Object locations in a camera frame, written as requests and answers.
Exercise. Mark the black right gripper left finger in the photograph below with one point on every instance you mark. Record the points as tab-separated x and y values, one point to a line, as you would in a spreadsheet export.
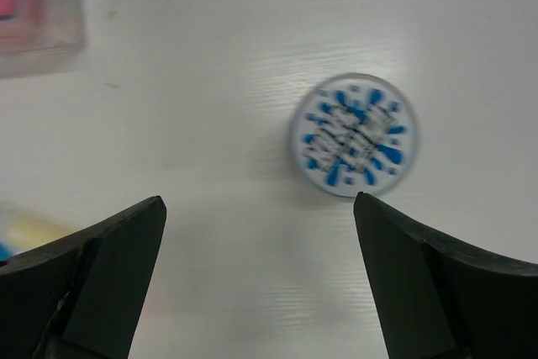
81	296

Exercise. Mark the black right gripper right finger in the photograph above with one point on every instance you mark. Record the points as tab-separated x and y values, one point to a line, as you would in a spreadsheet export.
440	297

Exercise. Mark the blue white round jar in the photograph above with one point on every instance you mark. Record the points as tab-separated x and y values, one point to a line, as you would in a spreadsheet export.
354	133

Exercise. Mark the yellow highlighter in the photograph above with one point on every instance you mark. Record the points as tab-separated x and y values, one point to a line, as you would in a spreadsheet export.
23	229

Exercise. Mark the black blue highlighter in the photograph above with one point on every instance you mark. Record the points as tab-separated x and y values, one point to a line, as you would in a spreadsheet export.
5	252

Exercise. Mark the clear plastic bin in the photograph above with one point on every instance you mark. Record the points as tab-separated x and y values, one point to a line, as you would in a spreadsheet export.
40	36

